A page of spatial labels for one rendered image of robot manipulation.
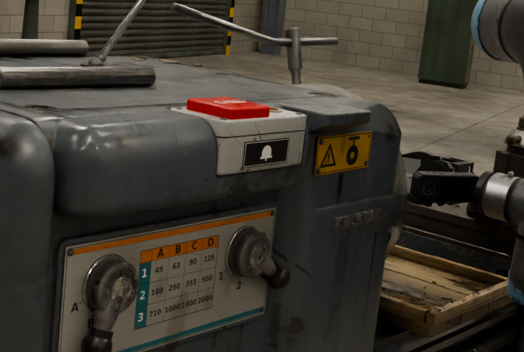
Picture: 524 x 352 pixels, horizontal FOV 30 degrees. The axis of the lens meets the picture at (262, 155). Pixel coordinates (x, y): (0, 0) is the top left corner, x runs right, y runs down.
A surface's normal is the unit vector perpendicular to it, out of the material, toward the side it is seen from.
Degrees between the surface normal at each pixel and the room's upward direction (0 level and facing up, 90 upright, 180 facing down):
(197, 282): 90
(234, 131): 90
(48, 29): 90
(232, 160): 90
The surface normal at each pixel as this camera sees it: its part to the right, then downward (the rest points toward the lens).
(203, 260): 0.77, 0.20
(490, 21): -0.98, -0.07
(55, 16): 0.90, 0.18
